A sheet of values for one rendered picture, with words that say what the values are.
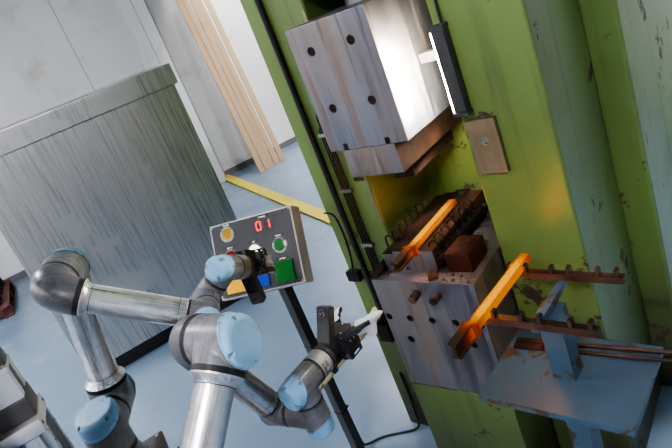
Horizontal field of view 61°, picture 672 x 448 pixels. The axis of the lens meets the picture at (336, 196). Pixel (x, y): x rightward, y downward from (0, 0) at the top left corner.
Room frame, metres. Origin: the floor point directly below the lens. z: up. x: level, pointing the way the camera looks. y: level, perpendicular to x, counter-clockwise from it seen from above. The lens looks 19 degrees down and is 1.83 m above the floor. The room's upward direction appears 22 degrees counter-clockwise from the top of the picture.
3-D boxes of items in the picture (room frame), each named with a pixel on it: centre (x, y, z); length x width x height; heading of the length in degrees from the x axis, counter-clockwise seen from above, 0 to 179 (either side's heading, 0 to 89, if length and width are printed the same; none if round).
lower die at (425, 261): (1.83, -0.29, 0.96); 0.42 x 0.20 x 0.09; 136
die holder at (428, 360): (1.80, -0.34, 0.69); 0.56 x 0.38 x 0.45; 136
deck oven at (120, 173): (4.22, 1.55, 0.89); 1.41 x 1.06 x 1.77; 111
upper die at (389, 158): (1.83, -0.29, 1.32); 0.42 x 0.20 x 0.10; 136
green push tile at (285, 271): (1.86, 0.27, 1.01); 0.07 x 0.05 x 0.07; 71
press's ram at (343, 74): (1.80, -0.32, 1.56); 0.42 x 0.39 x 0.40; 136
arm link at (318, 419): (1.24, 0.27, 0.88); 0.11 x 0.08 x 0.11; 55
